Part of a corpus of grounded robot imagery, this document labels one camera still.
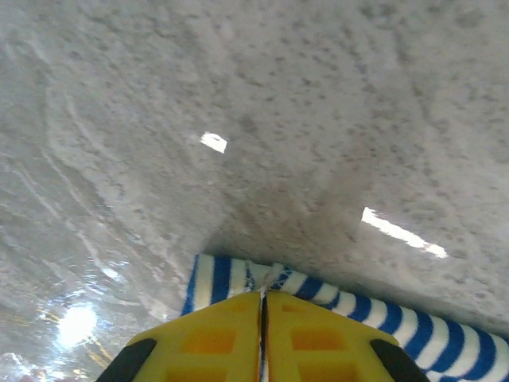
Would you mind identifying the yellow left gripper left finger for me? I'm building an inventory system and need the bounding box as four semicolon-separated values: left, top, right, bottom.
95;292;264;382

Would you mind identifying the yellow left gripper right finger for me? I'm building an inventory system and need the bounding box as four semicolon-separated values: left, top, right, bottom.
264;290;433;382

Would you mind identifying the blue white striped tank top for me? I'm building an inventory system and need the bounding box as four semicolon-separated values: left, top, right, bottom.
181;254;509;382

